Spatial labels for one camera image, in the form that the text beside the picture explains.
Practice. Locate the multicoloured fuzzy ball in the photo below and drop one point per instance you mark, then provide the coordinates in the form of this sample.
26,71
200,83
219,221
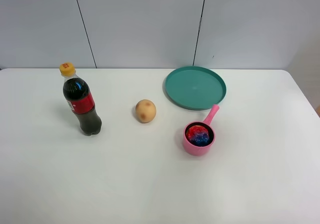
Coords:
198,136

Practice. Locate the tan toy potato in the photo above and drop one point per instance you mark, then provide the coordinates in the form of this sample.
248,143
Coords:
145,111

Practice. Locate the teal round plate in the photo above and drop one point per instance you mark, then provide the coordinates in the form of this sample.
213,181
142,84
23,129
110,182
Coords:
194,88

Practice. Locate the pink toy saucepan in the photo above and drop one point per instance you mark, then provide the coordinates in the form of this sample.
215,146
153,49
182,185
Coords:
195,150

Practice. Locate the cola bottle yellow cap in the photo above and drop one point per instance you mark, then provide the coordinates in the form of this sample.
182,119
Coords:
79,98

